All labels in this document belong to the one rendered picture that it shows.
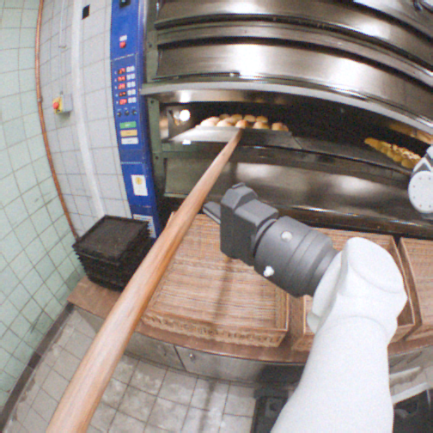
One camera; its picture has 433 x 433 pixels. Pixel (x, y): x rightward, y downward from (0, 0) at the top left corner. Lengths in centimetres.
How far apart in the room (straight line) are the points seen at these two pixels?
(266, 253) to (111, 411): 140
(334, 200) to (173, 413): 142
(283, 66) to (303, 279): 73
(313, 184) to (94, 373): 92
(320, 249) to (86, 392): 26
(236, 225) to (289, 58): 70
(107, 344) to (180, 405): 121
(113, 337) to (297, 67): 87
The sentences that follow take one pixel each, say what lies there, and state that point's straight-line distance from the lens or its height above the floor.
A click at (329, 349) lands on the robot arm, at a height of 124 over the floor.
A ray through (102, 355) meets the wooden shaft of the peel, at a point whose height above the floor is 120.
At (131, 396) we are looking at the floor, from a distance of 147.
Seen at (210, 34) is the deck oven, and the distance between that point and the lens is 89.
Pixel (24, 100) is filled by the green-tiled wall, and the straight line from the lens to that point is 152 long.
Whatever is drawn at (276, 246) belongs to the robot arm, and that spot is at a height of 122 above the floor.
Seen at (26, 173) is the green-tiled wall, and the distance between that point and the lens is 148.
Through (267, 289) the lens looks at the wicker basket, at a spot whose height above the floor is 59.
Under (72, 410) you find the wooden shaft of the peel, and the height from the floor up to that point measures 120.
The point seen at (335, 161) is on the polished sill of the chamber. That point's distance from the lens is 91.
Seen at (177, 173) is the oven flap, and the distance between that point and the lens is 97.
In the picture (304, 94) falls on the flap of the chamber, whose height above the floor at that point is 141.
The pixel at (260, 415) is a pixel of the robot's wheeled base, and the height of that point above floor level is 19.
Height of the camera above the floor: 137
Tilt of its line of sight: 33 degrees down
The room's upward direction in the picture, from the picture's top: straight up
